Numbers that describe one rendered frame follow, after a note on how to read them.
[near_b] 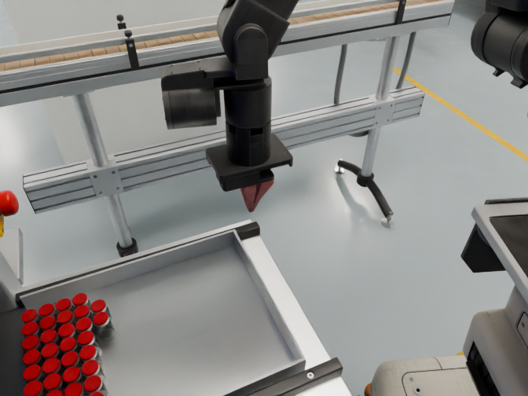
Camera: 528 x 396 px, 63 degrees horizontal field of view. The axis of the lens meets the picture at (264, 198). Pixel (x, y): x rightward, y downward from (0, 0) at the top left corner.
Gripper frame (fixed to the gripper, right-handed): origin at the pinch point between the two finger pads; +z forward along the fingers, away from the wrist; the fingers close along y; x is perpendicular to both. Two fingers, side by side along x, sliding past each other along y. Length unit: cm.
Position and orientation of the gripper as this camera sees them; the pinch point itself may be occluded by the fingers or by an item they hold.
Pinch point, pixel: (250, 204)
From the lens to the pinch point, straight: 63.1
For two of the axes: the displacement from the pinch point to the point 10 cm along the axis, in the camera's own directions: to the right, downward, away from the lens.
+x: 3.9, 6.1, -6.9
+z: -0.1, 7.5, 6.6
